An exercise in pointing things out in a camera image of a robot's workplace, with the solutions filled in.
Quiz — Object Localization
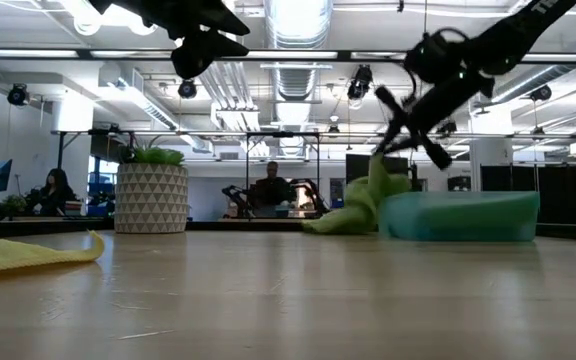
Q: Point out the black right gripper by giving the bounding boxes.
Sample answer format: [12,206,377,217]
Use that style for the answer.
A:
[375,74,494,171]

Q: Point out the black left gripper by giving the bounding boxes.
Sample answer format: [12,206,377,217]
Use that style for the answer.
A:
[87,0,251,57]

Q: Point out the lime microfiber towel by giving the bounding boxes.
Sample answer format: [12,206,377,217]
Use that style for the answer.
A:
[301,153,412,235]

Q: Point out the yellow microfiber towel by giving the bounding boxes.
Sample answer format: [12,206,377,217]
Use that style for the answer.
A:
[0,229,106,280]

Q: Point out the black monitor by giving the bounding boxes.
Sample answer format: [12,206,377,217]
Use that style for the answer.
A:
[345,153,418,194]

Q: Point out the white building column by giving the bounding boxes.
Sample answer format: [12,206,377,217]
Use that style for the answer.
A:
[469,107,514,194]

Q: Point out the teal translucent plastic bin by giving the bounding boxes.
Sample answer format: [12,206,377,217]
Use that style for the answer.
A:
[377,191,541,243]

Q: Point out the black beam with light strips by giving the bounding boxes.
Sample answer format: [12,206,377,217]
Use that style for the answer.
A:
[0,47,576,64]

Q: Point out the person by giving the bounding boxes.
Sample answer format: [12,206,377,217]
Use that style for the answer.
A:
[37,168,77,217]
[253,160,294,210]

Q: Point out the black partition panels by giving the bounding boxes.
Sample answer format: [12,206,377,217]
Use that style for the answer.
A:
[480,164,576,225]

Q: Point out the succulent in white patterned pot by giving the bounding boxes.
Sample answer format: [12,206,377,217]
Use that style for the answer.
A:
[114,146,190,235]

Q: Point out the black stand pole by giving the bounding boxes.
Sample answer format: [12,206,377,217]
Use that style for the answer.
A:
[55,132,67,174]

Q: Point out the blue screen monitor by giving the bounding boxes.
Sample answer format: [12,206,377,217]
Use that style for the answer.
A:
[0,158,14,195]

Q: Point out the small green potted plant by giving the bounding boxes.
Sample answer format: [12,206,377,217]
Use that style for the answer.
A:
[0,194,28,219]

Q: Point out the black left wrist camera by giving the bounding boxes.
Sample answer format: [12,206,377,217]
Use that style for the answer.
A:
[170,34,215,80]

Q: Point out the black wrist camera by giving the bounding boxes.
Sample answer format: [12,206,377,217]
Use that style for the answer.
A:
[402,29,469,85]
[170,34,215,80]

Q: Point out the small black wall screen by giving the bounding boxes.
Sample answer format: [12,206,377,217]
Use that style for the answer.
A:
[447,175,472,194]

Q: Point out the silver ventilation duct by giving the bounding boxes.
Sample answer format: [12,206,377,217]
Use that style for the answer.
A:
[262,0,334,101]

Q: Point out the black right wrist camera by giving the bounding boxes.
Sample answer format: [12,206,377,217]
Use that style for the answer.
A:
[402,29,469,85]

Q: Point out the black background rig frame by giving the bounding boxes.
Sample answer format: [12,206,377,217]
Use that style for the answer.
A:
[245,131,321,219]

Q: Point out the black aluminium table frame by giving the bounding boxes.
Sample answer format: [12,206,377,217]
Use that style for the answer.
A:
[0,218,576,242]

